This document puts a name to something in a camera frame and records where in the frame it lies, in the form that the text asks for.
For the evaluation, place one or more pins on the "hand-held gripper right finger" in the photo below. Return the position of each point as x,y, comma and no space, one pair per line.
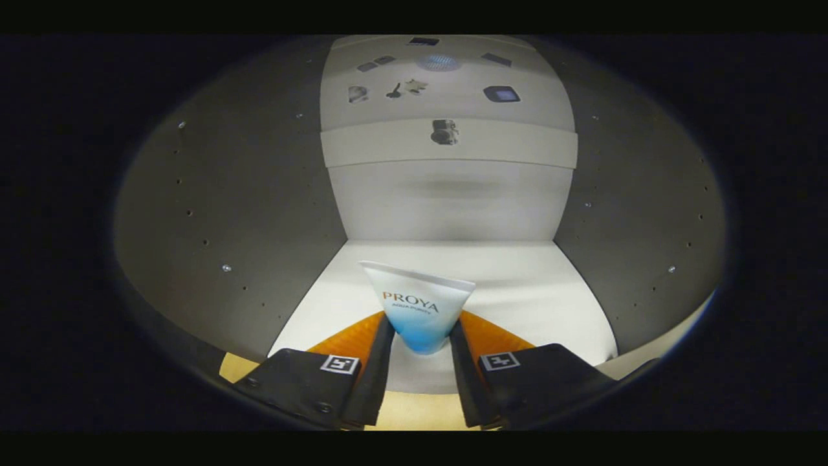
469,382

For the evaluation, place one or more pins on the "grey cabinet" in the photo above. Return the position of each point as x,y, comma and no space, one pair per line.
226,194

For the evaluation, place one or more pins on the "white blue tube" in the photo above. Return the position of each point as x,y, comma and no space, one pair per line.
420,317

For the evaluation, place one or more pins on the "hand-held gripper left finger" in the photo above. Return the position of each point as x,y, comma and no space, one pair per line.
375,375

